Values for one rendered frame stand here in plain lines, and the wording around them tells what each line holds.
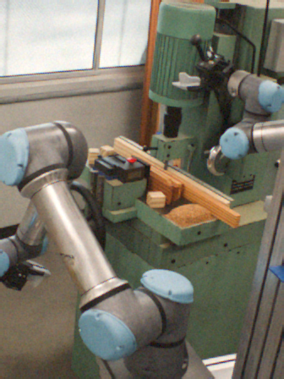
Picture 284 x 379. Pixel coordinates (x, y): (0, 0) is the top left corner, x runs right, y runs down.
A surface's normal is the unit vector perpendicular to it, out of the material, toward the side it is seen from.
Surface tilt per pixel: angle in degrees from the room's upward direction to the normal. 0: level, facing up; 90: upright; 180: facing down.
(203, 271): 90
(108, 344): 95
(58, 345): 1
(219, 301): 90
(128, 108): 90
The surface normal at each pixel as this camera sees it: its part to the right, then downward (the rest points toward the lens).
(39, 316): 0.11, -0.90
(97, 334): -0.62, 0.33
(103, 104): 0.62, 0.39
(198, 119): -0.79, 0.17
